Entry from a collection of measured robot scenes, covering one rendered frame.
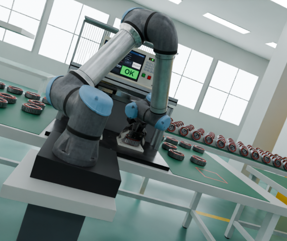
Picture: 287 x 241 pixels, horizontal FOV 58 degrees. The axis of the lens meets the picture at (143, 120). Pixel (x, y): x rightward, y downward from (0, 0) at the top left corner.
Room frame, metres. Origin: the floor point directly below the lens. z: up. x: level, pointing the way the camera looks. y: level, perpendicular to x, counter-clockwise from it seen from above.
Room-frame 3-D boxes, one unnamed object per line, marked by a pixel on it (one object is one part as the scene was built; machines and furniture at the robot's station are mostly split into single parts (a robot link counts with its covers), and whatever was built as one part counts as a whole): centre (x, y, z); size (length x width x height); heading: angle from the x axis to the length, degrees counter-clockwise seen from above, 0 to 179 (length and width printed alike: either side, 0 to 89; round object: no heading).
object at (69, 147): (0.84, 0.17, 0.87); 0.15 x 0.15 x 0.10
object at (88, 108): (0.84, 0.17, 0.99); 0.13 x 0.12 x 0.14; 56
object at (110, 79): (1.77, 0.22, 1.09); 0.68 x 0.44 x 0.05; 103
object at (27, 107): (1.51, 0.65, 0.77); 0.11 x 0.11 x 0.04
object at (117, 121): (1.71, 0.20, 0.92); 0.66 x 0.01 x 0.30; 103
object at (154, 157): (1.47, 0.15, 0.76); 0.64 x 0.47 x 0.02; 103
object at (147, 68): (1.78, 0.20, 1.22); 0.44 x 0.39 x 0.20; 103
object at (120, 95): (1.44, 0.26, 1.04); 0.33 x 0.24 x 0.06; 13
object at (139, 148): (1.48, 0.03, 0.78); 0.15 x 0.15 x 0.01; 13
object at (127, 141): (1.48, 0.03, 0.80); 0.11 x 0.11 x 0.04
